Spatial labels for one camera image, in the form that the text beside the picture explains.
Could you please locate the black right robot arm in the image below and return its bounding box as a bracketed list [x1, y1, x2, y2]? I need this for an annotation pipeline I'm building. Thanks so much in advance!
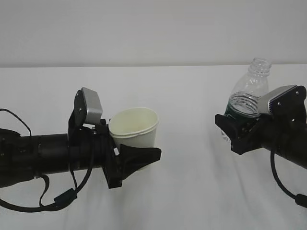
[215, 114, 307, 169]

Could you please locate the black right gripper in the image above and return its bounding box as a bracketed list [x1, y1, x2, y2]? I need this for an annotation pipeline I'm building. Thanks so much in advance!
[215, 114, 276, 155]

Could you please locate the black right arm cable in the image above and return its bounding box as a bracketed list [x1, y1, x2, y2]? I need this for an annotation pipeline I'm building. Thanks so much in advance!
[270, 146, 307, 209]

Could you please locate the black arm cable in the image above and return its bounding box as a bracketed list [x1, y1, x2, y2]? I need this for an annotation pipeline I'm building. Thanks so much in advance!
[0, 109, 94, 213]
[270, 146, 307, 209]

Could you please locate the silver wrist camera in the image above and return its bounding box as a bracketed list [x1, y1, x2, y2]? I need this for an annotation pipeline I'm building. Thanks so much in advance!
[68, 87, 103, 136]
[257, 85, 307, 122]

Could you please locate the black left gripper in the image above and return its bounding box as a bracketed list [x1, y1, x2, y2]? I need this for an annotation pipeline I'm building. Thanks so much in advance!
[91, 119, 162, 189]

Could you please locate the clear green-label water bottle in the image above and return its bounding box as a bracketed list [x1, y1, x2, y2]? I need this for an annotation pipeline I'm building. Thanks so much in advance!
[224, 57, 272, 121]

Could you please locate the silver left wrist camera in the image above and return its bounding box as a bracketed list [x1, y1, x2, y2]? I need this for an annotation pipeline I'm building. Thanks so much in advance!
[68, 87, 103, 136]

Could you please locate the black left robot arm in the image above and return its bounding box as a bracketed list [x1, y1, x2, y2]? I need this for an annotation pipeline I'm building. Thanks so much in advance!
[0, 120, 162, 189]

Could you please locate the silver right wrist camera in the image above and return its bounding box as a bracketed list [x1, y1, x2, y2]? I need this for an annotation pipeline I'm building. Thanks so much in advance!
[257, 85, 307, 122]

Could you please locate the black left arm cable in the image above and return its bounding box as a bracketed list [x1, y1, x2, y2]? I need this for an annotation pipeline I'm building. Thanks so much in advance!
[0, 109, 94, 213]

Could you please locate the white paper cup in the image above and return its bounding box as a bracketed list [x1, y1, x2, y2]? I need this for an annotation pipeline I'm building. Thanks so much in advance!
[108, 107, 159, 151]

